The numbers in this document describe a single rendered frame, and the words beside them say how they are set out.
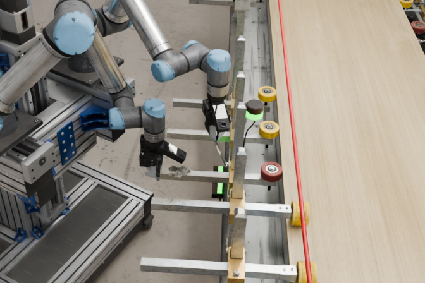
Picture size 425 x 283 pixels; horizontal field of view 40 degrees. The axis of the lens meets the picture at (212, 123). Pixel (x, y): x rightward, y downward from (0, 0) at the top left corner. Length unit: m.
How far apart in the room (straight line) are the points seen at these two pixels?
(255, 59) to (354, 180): 1.33
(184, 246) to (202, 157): 0.70
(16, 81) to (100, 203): 1.27
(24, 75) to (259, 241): 1.08
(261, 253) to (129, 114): 0.74
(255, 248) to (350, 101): 0.78
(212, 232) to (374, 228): 1.27
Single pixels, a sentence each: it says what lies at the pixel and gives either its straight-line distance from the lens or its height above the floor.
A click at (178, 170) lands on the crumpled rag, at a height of 0.87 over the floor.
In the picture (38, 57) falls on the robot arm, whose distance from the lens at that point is 1.82.
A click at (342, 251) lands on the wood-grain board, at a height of 0.90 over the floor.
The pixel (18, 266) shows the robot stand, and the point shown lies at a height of 0.21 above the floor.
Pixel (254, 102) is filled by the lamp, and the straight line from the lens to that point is 2.03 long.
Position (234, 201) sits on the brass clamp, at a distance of 1.93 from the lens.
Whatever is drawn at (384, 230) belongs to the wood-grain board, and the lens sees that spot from 2.05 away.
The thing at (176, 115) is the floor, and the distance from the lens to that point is 3.86.
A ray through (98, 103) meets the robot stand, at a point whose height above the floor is 0.92.
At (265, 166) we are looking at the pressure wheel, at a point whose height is 0.91.
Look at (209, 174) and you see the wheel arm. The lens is 2.18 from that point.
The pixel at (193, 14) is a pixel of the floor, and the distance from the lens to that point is 5.07.
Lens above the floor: 2.36
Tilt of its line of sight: 38 degrees down
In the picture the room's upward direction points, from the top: 3 degrees clockwise
